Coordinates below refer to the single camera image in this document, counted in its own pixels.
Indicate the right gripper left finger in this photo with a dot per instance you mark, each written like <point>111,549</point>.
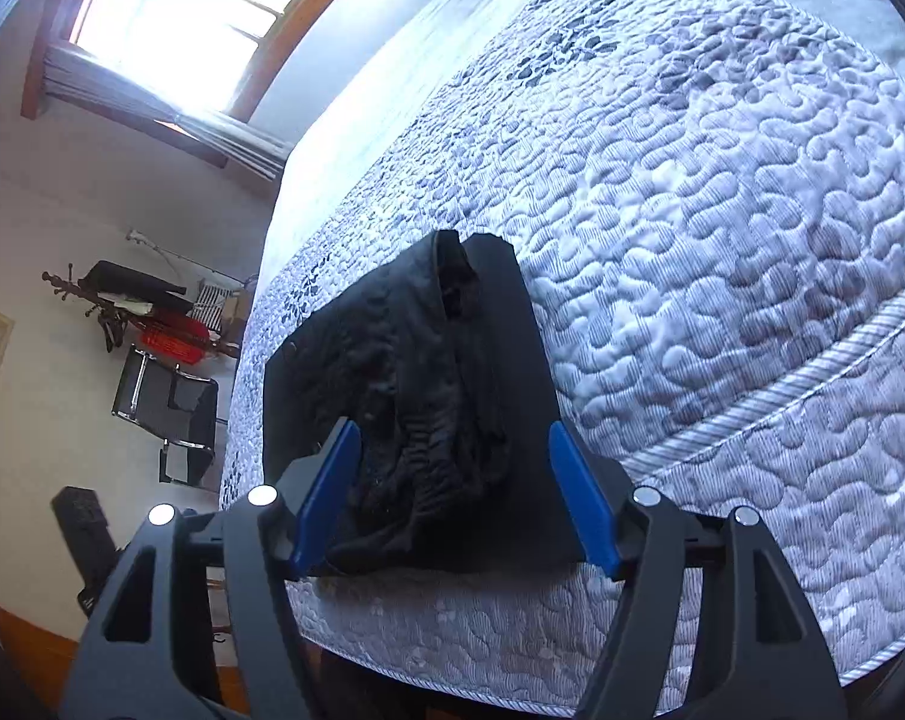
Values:
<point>313,492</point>

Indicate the cardboard box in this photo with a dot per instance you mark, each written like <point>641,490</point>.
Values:
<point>234,314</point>

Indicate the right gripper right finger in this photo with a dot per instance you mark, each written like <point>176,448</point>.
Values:
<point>595,490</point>

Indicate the black pants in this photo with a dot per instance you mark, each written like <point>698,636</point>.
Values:
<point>436,357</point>

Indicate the grey curtain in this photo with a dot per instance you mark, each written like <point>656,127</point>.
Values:
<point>71,74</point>

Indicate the grey quilted bed runner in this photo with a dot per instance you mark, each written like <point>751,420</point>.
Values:
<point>706,199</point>

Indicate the red hanging garment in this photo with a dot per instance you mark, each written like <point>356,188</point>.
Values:
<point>181,338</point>

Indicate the black chrome chair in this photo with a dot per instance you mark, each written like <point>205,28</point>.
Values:
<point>177,407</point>

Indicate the wooden coat rack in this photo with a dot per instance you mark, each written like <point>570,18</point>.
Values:
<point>115,315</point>

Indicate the light blue bed sheet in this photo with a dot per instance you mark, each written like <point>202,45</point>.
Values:
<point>365,68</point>

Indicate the large wooden frame window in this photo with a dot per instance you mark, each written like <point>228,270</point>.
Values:
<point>203,55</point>

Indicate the black device on floor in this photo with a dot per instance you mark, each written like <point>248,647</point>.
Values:
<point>84,528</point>

